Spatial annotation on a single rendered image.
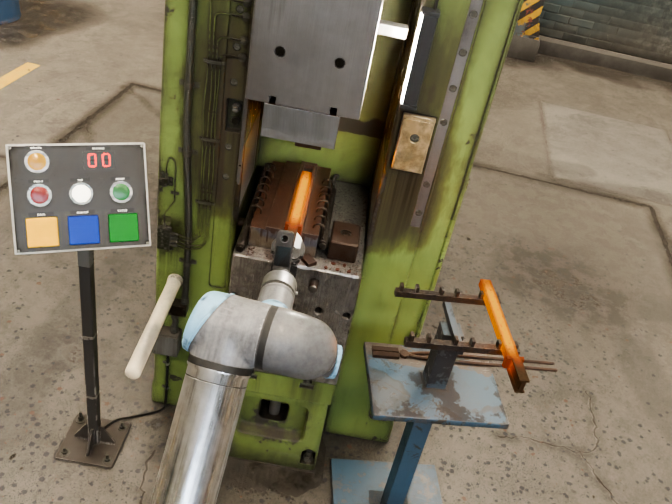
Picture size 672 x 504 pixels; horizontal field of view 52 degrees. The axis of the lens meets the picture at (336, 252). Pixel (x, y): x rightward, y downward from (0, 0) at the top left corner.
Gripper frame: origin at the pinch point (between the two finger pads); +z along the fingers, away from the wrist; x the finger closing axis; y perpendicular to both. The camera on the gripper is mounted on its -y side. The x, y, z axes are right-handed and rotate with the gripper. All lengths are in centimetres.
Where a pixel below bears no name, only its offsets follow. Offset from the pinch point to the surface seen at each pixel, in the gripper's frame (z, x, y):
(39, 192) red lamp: -16, -64, -9
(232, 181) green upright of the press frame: 17.5, -21.1, -1.7
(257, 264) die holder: -3.4, -8.3, 11.2
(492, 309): -9, 60, 7
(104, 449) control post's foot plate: -12, -53, 100
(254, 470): -10, 0, 100
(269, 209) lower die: 13.9, -8.5, 3.3
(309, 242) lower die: 2.9, 5.3, 4.6
